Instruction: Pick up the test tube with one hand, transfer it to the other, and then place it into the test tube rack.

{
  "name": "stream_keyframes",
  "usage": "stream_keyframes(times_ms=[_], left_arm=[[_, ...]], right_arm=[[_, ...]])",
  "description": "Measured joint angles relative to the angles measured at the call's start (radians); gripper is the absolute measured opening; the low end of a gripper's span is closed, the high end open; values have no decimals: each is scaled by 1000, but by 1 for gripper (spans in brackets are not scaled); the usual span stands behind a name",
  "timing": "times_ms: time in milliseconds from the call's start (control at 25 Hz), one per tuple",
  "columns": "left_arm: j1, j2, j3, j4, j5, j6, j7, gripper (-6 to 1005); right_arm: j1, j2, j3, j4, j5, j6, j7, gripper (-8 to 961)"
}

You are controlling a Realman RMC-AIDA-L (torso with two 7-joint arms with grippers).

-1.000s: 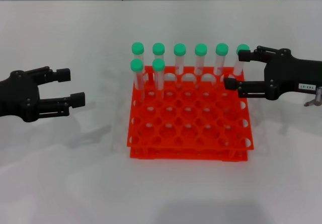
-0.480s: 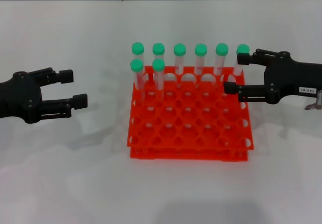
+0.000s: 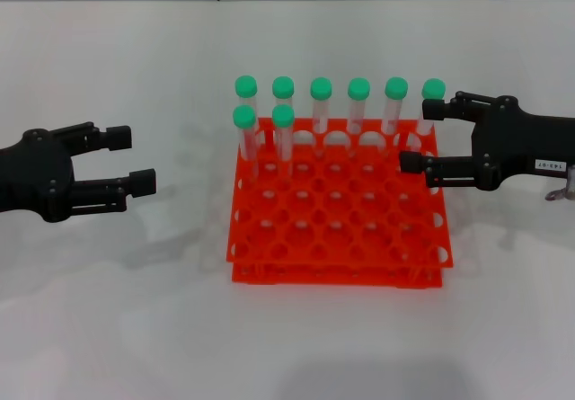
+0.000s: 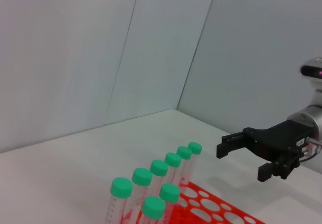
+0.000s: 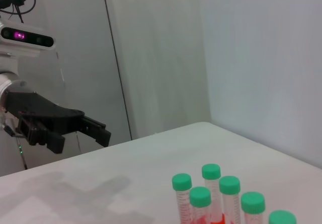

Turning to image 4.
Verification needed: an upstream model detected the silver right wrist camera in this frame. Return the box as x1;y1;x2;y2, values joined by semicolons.
299;57;322;80

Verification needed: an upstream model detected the green capped clear test tube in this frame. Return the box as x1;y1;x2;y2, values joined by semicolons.
147;160;169;204
186;141;203;184
125;168;153;224
165;153;182;188
139;196;166;224
159;183;181;224
105;177;133;224
177;146;193;186

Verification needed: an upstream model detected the orange test tube rack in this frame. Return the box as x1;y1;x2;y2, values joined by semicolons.
120;180;265;224

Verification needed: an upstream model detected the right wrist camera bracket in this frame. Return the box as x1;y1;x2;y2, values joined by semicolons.
311;79;322;106

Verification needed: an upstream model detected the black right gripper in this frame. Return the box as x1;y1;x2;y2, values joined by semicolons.
216;120;315;183

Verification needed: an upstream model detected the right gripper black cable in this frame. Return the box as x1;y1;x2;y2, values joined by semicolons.
300;137;322;162

